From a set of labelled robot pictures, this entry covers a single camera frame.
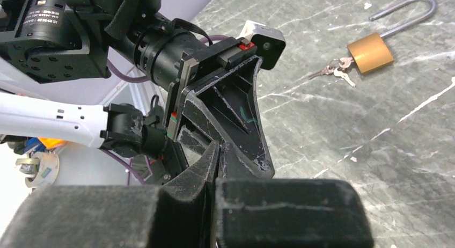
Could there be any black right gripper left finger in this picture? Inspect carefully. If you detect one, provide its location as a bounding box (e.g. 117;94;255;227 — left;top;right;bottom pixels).
1;141;220;247

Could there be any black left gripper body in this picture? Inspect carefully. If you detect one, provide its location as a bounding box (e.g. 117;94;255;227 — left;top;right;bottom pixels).
165;37;257;143

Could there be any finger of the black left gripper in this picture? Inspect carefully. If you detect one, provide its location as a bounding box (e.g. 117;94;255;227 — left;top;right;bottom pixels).
181;55;275;179
177;126;214;156

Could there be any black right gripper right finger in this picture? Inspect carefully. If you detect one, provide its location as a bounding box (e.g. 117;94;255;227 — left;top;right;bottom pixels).
214;145;374;247

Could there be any dark metal key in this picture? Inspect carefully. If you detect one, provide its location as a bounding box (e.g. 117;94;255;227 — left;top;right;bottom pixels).
308;64;336;79

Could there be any light metal key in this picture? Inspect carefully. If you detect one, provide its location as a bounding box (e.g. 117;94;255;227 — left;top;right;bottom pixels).
333;57;356;87

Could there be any long shackle brass padlock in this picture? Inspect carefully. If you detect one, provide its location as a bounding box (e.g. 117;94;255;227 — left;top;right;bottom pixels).
339;0;437;74

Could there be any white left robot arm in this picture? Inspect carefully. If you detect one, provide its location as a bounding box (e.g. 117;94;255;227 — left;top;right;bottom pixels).
1;0;275;178

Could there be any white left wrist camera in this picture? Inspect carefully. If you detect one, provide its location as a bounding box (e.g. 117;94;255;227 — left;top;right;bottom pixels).
238;20;286;70

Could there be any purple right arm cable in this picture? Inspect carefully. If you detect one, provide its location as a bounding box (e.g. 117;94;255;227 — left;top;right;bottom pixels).
101;148;153;186

